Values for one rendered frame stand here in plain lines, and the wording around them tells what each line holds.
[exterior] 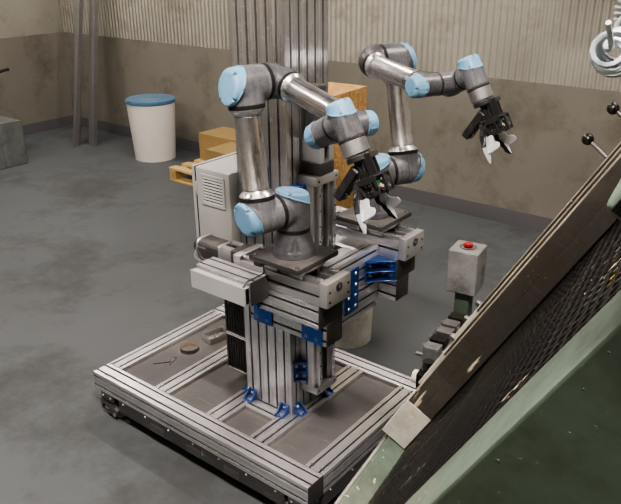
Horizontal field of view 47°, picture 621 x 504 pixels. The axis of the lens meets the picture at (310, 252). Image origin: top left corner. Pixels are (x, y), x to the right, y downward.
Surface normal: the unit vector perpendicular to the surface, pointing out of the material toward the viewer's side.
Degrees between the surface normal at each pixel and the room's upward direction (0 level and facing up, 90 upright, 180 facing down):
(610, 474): 90
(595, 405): 90
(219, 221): 90
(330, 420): 0
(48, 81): 90
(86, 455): 0
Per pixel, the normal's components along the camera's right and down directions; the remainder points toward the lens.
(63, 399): 0.00, -0.92
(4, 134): 0.78, 0.24
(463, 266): -0.50, 0.34
